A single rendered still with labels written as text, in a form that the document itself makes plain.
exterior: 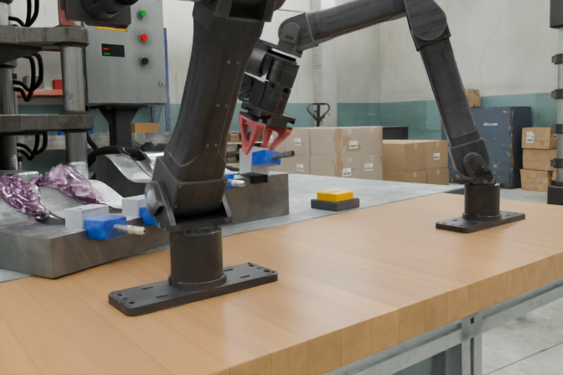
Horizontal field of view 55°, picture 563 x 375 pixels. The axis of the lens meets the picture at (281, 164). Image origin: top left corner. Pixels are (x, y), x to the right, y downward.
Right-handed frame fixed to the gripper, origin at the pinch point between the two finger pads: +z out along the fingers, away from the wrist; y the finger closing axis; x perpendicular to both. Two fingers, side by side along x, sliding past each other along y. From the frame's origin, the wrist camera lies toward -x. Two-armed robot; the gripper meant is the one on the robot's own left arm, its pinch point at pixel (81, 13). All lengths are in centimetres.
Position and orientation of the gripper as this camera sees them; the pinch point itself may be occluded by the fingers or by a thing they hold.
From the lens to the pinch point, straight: 101.8
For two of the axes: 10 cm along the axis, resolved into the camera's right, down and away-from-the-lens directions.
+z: -6.0, -0.2, 8.0
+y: -8.0, 0.7, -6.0
